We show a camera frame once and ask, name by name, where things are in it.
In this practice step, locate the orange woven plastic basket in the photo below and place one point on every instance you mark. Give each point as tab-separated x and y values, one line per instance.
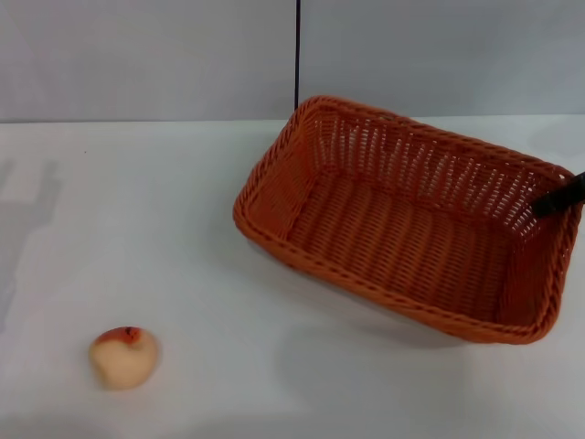
388	247

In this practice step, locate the pale peach toy fruit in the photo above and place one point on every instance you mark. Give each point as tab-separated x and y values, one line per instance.
122	361

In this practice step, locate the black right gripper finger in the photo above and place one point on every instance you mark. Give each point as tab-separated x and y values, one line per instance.
555	197

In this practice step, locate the black vertical wall seam strip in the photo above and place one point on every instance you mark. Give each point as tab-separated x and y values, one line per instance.
297	46

